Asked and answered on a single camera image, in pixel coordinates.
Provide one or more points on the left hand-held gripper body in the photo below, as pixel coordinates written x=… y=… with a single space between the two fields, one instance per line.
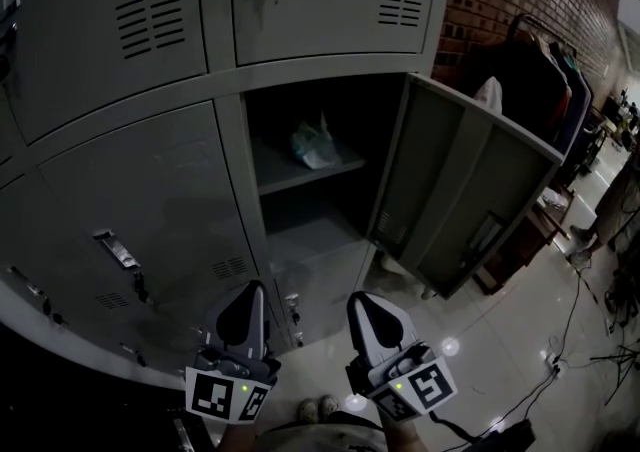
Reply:
x=210 y=392

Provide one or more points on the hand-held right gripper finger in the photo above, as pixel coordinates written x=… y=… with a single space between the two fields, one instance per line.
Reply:
x=361 y=335
x=400 y=327

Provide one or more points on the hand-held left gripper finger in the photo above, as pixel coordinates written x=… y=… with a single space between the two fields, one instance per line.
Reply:
x=257 y=325
x=222 y=325

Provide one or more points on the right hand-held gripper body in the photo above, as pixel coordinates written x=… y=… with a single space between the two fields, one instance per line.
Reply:
x=430 y=385

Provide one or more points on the grey metal locker cabinet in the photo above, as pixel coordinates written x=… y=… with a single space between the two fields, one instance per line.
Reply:
x=125 y=180

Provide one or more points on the clear plastic bag item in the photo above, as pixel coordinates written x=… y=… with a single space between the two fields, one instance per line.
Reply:
x=315 y=145

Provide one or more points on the person's left forearm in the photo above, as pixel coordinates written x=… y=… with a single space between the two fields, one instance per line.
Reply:
x=235 y=440

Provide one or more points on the person's right forearm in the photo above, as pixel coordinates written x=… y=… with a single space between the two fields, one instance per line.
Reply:
x=400 y=437

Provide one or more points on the grey locker door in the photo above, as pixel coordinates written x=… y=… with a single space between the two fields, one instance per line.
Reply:
x=450 y=180

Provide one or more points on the pale grey shoe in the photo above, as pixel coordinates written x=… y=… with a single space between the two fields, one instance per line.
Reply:
x=395 y=274

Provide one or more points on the person's right shoe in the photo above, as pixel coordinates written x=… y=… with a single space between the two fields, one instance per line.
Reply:
x=330 y=405

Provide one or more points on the person's shoe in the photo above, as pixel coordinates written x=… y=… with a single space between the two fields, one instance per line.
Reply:
x=330 y=405
x=308 y=411

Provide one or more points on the person's left shoe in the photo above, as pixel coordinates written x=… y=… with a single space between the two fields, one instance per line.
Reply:
x=308 y=411

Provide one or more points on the person's pale shirt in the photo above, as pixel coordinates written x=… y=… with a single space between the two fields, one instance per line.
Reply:
x=320 y=437

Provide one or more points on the white power strip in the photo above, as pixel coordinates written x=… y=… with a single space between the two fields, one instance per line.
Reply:
x=551 y=359

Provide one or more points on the dark wooden rack base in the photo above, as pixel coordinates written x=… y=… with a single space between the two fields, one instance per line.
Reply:
x=520 y=250

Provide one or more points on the clothes rack with dark garments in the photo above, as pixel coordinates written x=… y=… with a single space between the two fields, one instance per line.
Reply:
x=530 y=80

